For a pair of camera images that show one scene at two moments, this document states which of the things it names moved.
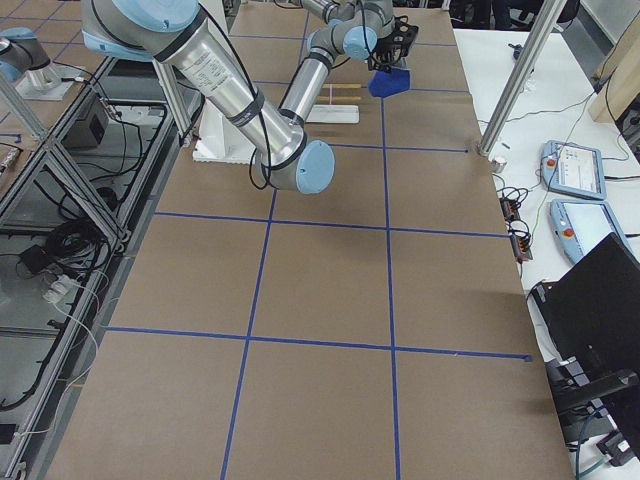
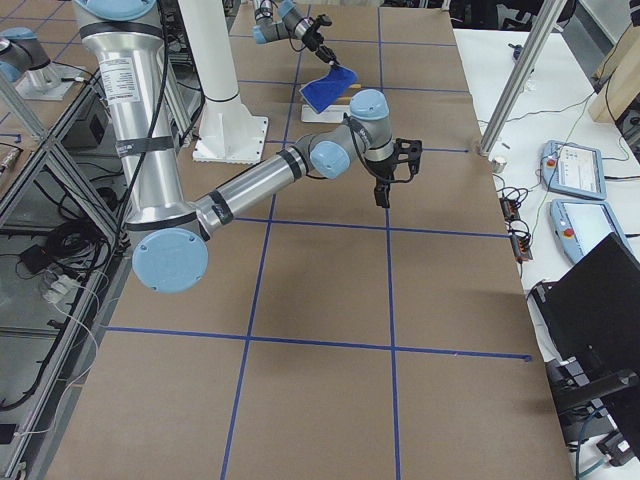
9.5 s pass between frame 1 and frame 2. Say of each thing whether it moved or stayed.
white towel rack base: stayed
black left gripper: moved
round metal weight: stayed
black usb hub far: stayed
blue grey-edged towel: moved
